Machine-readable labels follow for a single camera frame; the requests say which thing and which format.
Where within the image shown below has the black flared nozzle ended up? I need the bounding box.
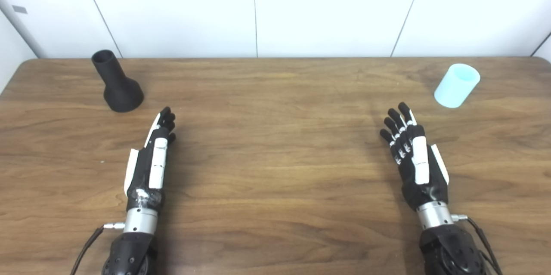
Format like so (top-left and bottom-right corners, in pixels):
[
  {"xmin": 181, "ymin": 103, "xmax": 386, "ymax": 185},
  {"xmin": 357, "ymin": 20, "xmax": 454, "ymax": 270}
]
[{"xmin": 91, "ymin": 49, "xmax": 144, "ymax": 113}]

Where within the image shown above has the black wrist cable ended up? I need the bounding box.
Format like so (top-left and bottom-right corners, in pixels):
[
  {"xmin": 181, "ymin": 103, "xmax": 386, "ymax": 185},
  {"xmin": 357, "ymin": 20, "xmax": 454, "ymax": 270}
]
[
  {"xmin": 451, "ymin": 214, "xmax": 503, "ymax": 275},
  {"xmin": 70, "ymin": 222, "xmax": 126, "ymax": 275}
]

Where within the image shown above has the gray wall corner post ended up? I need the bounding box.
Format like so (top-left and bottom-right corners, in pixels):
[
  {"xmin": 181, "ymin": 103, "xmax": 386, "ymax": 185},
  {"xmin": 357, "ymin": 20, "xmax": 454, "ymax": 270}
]
[{"xmin": 0, "ymin": 0, "xmax": 46, "ymax": 59}]

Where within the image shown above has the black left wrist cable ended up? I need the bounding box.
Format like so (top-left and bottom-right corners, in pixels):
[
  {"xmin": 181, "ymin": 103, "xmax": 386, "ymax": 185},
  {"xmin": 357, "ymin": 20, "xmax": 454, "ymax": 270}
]
[{"xmin": 70, "ymin": 222, "xmax": 126, "ymax": 275}]

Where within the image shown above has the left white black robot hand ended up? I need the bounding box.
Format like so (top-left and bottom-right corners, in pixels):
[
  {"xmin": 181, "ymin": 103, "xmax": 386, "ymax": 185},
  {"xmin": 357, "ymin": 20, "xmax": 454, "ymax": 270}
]
[{"xmin": 124, "ymin": 106, "xmax": 177, "ymax": 214}]

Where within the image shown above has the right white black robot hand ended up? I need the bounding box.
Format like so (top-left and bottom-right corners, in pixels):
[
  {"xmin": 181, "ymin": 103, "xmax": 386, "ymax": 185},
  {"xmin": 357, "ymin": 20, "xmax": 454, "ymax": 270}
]
[{"xmin": 380, "ymin": 102, "xmax": 450, "ymax": 212}]

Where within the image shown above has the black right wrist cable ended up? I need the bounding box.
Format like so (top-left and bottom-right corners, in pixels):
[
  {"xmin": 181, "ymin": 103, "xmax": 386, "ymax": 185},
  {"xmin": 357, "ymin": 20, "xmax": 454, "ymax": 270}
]
[{"xmin": 451, "ymin": 214, "xmax": 503, "ymax": 275}]

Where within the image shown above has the light-blue hose piece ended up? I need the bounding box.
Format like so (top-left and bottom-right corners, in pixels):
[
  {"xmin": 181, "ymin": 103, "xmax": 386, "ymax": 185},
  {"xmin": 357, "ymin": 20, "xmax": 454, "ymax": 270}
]
[{"xmin": 434, "ymin": 63, "xmax": 481, "ymax": 108}]

